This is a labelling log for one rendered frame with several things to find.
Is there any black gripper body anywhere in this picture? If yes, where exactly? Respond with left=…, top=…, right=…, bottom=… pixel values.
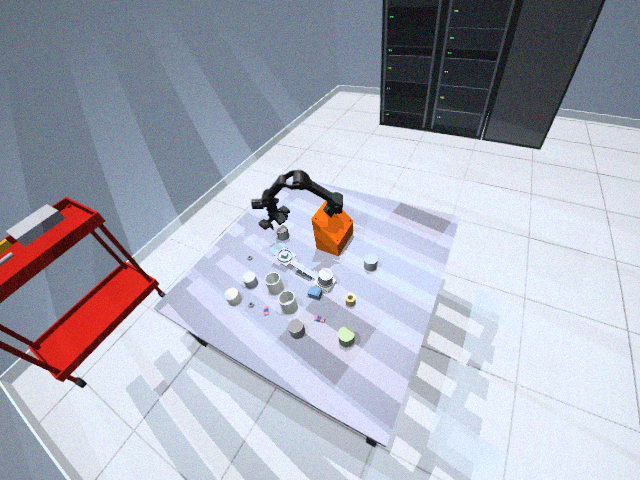
left=258, top=205, right=290, bottom=230

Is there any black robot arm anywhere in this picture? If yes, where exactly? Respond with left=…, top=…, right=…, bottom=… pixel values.
left=250, top=169, right=343, bottom=225

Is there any blue block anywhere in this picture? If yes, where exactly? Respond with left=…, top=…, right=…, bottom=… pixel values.
left=308, top=286, right=323, bottom=301

